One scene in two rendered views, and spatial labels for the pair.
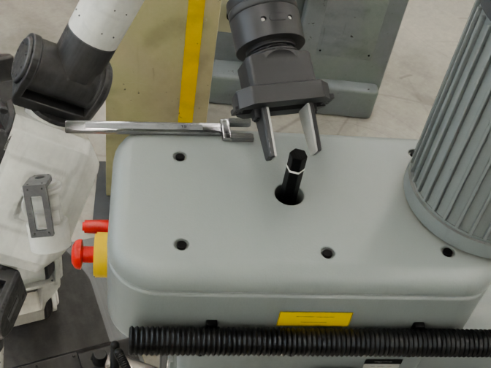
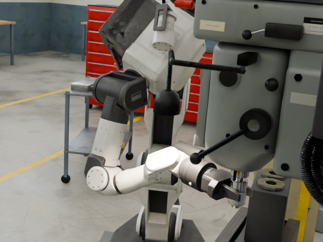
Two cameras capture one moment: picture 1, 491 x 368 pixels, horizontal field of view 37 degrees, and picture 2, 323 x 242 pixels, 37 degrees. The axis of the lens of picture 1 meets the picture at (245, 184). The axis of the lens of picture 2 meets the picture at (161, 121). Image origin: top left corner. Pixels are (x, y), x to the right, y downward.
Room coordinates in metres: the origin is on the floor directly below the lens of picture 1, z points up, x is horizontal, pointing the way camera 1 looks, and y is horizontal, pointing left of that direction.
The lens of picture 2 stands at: (-0.45, -0.58, 1.74)
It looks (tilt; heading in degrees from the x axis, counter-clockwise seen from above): 15 degrees down; 36
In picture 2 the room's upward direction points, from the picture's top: 4 degrees clockwise
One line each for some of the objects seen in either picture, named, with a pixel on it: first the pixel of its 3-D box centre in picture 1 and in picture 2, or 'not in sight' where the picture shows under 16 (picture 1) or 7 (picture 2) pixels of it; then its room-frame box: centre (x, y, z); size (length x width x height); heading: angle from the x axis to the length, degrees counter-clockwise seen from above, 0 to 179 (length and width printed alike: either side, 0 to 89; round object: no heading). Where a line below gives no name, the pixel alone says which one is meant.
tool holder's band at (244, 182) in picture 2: not in sight; (239, 180); (0.64, -0.06, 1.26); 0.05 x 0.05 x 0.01
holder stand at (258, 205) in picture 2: not in sight; (268, 204); (1.04, 0.01, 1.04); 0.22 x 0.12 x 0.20; 19
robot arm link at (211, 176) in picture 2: not in sight; (212, 180); (0.66, 0.03, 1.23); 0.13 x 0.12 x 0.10; 169
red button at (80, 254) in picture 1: (84, 254); not in sight; (0.59, 0.19, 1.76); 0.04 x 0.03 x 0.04; 12
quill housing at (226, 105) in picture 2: not in sight; (249, 105); (0.64, -0.06, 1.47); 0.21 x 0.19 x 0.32; 12
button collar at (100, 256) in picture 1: (102, 254); not in sight; (0.59, 0.17, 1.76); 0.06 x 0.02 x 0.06; 12
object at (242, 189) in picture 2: not in sight; (237, 192); (0.64, -0.06, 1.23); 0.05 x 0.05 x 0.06
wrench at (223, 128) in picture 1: (160, 128); not in sight; (0.71, 0.12, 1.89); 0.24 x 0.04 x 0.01; 105
